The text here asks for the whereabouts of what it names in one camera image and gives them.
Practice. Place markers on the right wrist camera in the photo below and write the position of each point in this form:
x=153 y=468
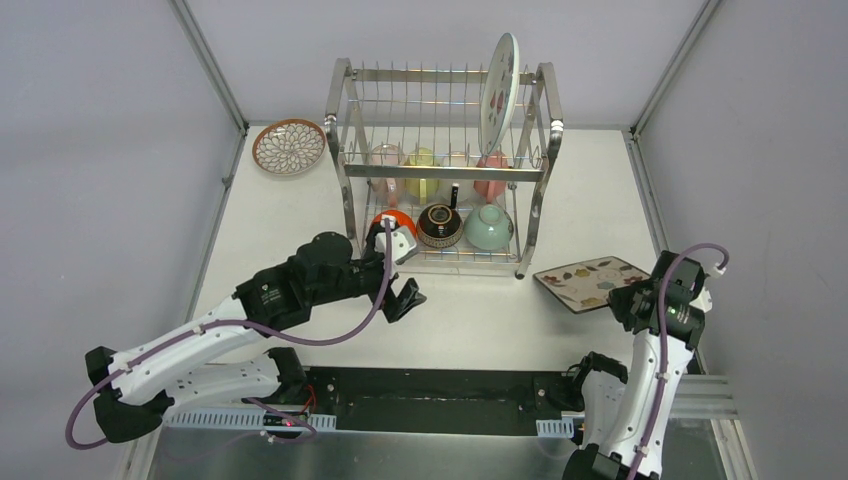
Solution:
x=703 y=301

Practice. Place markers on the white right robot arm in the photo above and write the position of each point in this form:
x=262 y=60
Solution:
x=627 y=409

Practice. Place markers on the beige bowl dark rim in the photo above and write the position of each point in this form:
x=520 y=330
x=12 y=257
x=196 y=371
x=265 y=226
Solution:
x=439 y=226

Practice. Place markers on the square floral plate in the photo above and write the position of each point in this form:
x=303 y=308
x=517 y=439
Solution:
x=584 y=286

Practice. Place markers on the orange plastic bowl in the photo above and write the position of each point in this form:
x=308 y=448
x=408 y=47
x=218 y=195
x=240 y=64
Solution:
x=400 y=220

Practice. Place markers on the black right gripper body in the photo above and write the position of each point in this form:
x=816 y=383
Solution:
x=622 y=299

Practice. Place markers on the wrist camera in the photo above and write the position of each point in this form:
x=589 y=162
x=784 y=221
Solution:
x=703 y=301
x=399 y=244

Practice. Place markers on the stainless steel dish rack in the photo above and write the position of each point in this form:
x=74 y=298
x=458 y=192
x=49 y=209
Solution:
x=428 y=113

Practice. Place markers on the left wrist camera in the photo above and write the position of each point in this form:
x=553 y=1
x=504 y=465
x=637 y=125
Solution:
x=399 y=244

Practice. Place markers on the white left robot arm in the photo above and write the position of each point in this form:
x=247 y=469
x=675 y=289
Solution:
x=240 y=349

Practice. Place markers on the white ribbed mug black rim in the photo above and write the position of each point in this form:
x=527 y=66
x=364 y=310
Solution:
x=465 y=186

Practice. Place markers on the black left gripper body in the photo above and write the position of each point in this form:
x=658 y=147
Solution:
x=385 y=288

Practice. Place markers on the brown floral round plate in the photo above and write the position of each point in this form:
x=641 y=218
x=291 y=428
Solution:
x=289 y=147

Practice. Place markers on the mint green bowl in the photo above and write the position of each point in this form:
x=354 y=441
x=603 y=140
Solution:
x=489 y=228

